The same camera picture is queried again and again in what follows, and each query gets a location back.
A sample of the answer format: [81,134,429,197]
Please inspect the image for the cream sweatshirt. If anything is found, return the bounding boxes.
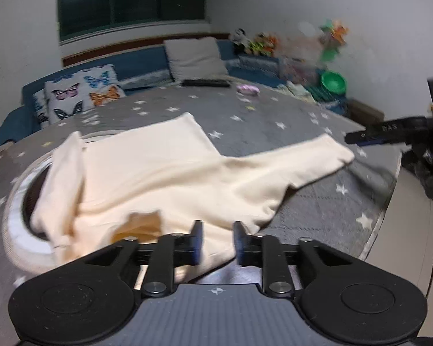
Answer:
[31,113,354,282]

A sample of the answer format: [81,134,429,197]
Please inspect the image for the grey star tablecloth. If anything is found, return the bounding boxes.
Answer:
[0,76,404,292]

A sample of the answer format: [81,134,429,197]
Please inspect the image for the green plastic basin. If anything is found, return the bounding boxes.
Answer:
[321,71,347,95]

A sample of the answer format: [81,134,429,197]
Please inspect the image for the toy pile on shelf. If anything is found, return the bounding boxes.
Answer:
[231,20,350,63]

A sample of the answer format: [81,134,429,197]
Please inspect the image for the pink small object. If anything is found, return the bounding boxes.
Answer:
[236,84,260,96]

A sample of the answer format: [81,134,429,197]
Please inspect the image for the black remote control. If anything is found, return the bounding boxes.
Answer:
[180,79,231,88]

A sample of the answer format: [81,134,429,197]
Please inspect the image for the blue sofa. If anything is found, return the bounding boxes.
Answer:
[0,39,347,150]

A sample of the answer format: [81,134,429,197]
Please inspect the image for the beige cushion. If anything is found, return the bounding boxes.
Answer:
[164,37,228,81]

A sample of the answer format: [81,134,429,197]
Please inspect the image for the butterfly print pillow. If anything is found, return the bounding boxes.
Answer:
[33,64,126,129]

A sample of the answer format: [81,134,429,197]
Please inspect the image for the white round table ring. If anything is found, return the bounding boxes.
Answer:
[1,130,124,274]

